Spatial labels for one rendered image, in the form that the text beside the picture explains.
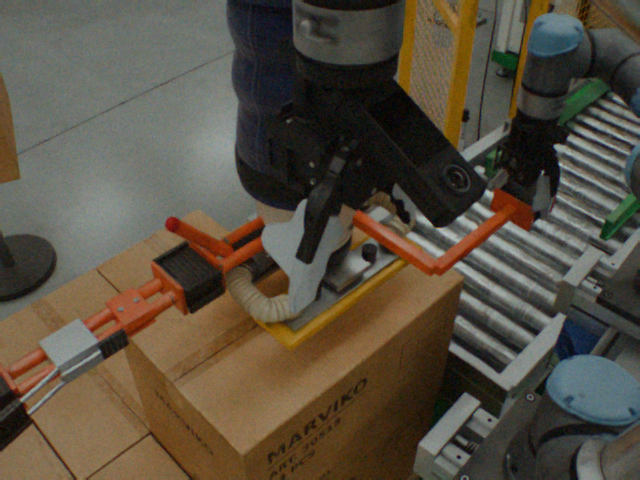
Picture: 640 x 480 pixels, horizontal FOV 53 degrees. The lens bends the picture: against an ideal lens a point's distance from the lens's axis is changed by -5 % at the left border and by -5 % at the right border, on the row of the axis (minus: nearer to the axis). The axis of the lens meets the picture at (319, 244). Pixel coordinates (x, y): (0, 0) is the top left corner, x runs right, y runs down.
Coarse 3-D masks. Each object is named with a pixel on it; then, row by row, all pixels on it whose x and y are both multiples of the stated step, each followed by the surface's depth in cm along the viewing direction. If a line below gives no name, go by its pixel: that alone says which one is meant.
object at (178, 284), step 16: (160, 256) 105; (176, 256) 106; (192, 256) 106; (208, 256) 104; (160, 272) 101; (176, 272) 103; (192, 272) 103; (208, 272) 103; (176, 288) 99; (192, 288) 100; (208, 288) 103; (224, 288) 106; (176, 304) 103; (192, 304) 102
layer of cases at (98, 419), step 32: (192, 224) 212; (128, 256) 201; (64, 288) 191; (96, 288) 191; (128, 288) 191; (32, 320) 181; (64, 320) 181; (0, 352) 173; (96, 384) 165; (128, 384) 166; (32, 416) 158; (64, 416) 158; (96, 416) 158; (128, 416) 159; (416, 416) 164; (32, 448) 151; (64, 448) 152; (96, 448) 152; (128, 448) 152; (160, 448) 152; (384, 448) 159; (416, 448) 179
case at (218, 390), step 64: (192, 320) 129; (384, 320) 129; (448, 320) 144; (192, 384) 118; (256, 384) 118; (320, 384) 118; (384, 384) 136; (192, 448) 132; (256, 448) 110; (320, 448) 130
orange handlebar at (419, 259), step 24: (360, 216) 114; (504, 216) 114; (384, 240) 110; (480, 240) 110; (432, 264) 105; (456, 264) 108; (144, 288) 102; (120, 312) 97; (144, 312) 97; (96, 336) 95; (24, 360) 91; (24, 384) 88
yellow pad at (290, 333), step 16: (368, 240) 127; (368, 256) 121; (384, 256) 123; (400, 256) 124; (368, 272) 120; (384, 272) 121; (320, 288) 114; (352, 288) 117; (368, 288) 118; (320, 304) 115; (336, 304) 115; (352, 304) 117; (256, 320) 114; (288, 320) 112; (304, 320) 112; (320, 320) 113; (272, 336) 112; (288, 336) 110; (304, 336) 111
